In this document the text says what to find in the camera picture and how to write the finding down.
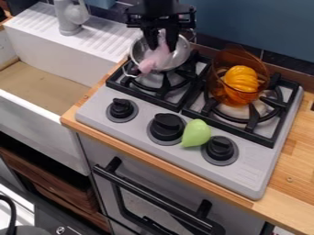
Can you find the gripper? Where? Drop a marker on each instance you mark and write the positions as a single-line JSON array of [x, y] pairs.
[[160, 16]]

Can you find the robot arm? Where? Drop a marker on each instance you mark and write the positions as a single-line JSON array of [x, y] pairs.
[[157, 3]]

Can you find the silver pot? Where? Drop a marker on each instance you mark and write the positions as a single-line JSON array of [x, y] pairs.
[[163, 53]]

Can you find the orange transparent bowl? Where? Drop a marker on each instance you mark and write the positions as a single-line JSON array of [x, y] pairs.
[[237, 76]]

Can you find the toy stove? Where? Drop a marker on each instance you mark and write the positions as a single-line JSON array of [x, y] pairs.
[[192, 122]]

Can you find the orange toy pumpkin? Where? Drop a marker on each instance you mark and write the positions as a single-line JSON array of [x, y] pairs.
[[241, 82]]

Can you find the tap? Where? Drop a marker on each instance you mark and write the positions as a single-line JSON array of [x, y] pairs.
[[71, 15]]

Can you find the green toy pear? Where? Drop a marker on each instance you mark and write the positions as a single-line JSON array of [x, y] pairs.
[[196, 133]]

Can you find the toy sink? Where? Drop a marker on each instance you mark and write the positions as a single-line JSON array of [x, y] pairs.
[[53, 73]]

